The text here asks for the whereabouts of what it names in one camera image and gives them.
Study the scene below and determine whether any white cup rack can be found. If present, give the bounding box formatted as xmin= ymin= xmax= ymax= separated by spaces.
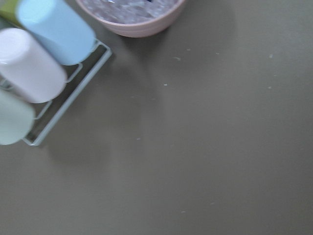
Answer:
xmin=22 ymin=39 xmax=112 ymax=146

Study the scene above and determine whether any pink bowl with ice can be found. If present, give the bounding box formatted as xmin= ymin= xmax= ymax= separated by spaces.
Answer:
xmin=77 ymin=0 xmax=187 ymax=38

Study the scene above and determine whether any blue plastic cup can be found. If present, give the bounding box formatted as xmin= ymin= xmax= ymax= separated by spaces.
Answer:
xmin=16 ymin=0 xmax=96 ymax=66

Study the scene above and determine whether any white plastic cup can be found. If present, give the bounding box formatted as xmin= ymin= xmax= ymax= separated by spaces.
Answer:
xmin=0 ymin=90 xmax=35 ymax=145

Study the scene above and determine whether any pink plastic cup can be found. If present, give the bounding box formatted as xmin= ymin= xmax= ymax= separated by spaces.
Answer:
xmin=0 ymin=28 xmax=67 ymax=103

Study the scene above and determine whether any yellow plastic cup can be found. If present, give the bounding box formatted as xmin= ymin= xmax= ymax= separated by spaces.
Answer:
xmin=0 ymin=0 xmax=22 ymax=28

